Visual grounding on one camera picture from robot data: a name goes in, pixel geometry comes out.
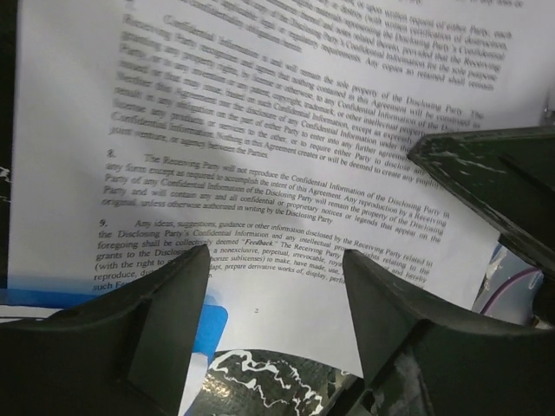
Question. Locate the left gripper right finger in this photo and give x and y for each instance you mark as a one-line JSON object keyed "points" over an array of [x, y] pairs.
{"points": [[422, 355]]}

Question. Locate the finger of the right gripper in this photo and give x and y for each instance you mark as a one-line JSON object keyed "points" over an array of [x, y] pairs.
{"points": [[506, 176]]}

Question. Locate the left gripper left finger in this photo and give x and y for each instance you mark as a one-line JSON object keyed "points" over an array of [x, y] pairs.
{"points": [[132, 362]]}

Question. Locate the blue plastic folder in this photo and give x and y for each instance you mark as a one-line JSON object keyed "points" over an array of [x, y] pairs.
{"points": [[23, 303]]}

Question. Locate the white paper files stack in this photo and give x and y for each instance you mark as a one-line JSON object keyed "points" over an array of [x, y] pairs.
{"points": [[415, 67]]}

